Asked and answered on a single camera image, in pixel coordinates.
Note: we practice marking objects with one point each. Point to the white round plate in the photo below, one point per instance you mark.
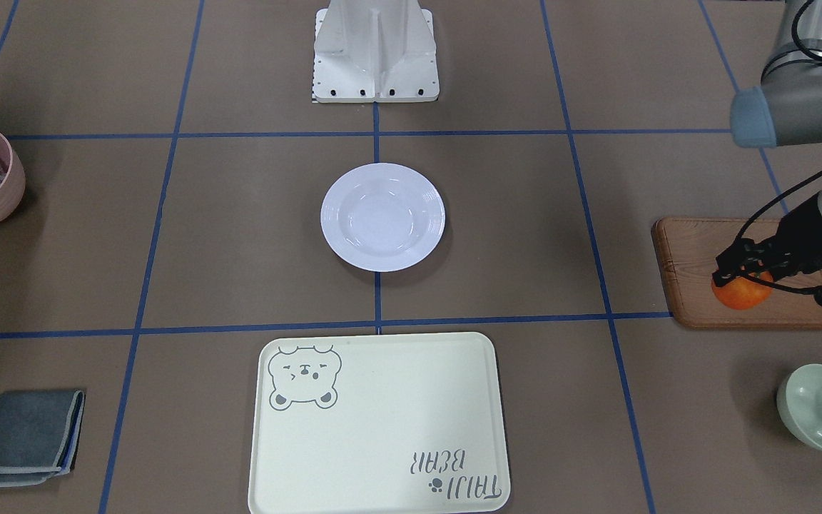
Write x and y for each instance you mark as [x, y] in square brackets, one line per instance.
[383, 217]

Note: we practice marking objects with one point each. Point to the cream bear print tray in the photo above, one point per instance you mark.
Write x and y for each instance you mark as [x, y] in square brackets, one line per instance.
[409, 423]

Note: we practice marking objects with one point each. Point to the wooden cutting board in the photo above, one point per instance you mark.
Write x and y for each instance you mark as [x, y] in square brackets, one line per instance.
[687, 248]

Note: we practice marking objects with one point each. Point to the folded grey cloth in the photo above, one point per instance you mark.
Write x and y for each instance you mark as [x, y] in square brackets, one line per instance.
[39, 434]

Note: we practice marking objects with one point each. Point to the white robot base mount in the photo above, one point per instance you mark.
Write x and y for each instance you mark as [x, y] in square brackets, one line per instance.
[374, 51]

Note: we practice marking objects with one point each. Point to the orange mandarin fruit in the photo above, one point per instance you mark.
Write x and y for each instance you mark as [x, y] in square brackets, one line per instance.
[740, 293]

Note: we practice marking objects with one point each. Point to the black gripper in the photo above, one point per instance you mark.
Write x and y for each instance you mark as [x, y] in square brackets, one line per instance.
[800, 239]

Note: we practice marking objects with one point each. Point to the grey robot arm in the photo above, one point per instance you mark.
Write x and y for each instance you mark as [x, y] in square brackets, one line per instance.
[785, 109]

